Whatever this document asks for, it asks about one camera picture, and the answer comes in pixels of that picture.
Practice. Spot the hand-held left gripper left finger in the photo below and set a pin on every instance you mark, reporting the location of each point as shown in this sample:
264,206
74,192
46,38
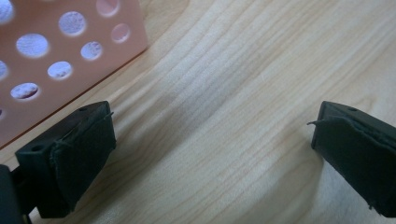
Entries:
71,155

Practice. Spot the pink perforated plastic basket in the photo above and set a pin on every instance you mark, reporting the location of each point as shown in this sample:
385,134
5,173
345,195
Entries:
93,74

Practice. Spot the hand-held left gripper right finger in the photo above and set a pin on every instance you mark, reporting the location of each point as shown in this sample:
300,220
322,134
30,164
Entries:
358,155

